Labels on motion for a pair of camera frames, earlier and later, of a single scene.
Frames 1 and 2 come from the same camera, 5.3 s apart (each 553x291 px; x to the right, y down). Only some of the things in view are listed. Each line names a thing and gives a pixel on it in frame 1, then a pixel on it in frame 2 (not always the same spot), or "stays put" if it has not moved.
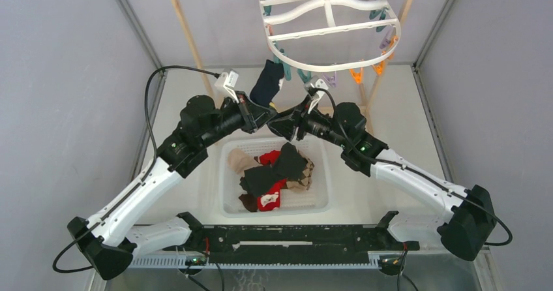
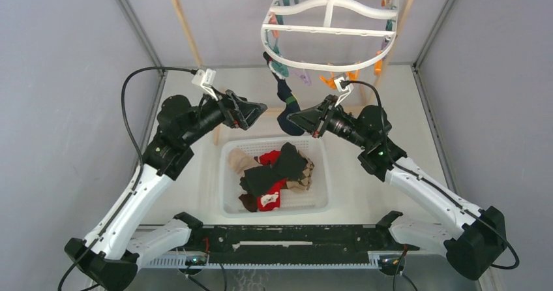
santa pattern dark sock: (267, 83) to (291, 106)
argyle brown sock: (302, 183) stays put
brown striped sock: (250, 201) stays put
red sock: (270, 199) stays put
